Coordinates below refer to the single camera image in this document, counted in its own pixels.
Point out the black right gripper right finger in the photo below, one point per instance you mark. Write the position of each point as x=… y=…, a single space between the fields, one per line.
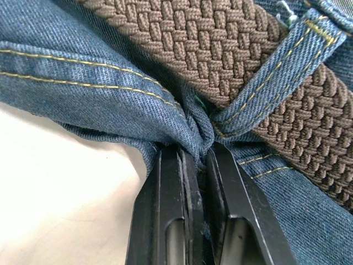
x=242 y=204

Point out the blue denim shorts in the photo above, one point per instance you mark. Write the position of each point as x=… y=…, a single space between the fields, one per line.
x=91 y=91

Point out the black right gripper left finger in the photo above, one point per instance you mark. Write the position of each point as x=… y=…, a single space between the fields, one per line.
x=168 y=204

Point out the brown braided belt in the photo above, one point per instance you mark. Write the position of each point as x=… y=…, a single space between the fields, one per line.
x=209 y=55

